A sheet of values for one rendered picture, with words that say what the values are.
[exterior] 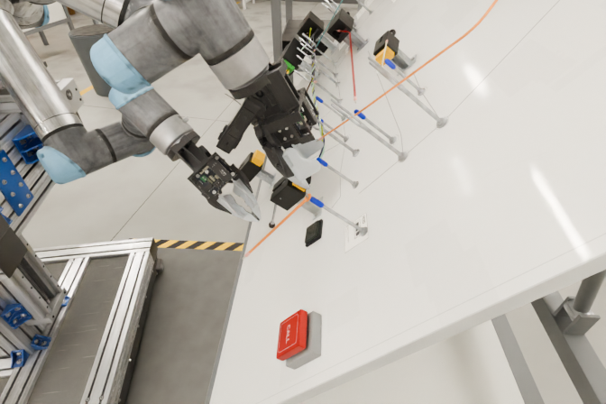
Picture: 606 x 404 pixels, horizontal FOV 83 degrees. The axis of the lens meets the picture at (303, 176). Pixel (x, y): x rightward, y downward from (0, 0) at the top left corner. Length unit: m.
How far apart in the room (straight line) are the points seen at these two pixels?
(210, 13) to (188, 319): 1.58
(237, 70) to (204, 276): 1.61
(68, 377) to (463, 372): 1.34
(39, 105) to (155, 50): 0.36
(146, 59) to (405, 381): 0.74
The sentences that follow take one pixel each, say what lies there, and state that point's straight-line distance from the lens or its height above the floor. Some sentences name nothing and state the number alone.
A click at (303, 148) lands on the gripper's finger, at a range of 0.59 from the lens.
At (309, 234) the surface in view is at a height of 1.10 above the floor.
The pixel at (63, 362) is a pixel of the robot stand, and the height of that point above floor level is 0.21.
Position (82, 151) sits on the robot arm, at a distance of 0.76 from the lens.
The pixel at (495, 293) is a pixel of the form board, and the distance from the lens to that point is 0.35.
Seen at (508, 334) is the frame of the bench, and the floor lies 0.80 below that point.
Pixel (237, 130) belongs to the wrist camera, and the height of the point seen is 1.29.
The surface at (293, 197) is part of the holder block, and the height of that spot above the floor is 1.15.
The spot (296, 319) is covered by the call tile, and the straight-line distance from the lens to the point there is 0.49.
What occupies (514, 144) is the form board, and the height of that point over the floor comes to 1.36.
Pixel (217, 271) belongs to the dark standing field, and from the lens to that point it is 1.98.
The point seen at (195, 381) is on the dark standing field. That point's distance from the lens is 1.72.
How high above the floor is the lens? 1.55
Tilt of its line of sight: 38 degrees down
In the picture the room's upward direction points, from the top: straight up
